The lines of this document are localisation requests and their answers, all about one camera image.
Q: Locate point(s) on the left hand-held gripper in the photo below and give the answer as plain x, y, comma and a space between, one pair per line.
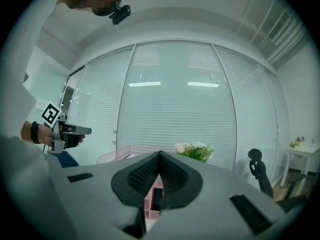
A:
51, 114

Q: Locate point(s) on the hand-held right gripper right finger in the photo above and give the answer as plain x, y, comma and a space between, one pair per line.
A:
215, 196

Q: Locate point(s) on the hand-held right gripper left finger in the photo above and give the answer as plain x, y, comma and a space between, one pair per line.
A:
100, 196

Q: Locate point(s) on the pink mesh desk organizer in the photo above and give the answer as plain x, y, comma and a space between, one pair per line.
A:
112, 156

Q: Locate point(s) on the person's left forearm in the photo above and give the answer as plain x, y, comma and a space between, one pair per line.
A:
26, 132

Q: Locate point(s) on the person's left hand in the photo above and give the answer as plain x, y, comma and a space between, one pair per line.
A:
46, 136

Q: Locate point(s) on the white window blind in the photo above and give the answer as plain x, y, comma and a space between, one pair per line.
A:
177, 104
252, 114
100, 104

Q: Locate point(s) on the black wristband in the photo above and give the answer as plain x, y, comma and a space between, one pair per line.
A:
35, 132

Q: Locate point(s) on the white flower bouquet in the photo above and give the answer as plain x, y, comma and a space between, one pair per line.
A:
196, 150

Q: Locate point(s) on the black office chair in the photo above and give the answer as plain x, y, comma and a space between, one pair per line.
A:
263, 176

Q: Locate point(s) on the small potted plant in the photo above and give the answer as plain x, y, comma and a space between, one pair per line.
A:
297, 142

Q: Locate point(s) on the white side table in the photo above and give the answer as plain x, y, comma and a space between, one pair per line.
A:
303, 151

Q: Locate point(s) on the ceiling air vent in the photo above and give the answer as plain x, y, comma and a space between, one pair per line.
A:
278, 27

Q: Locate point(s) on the black head-worn camera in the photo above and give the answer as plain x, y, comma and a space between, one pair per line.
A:
121, 14

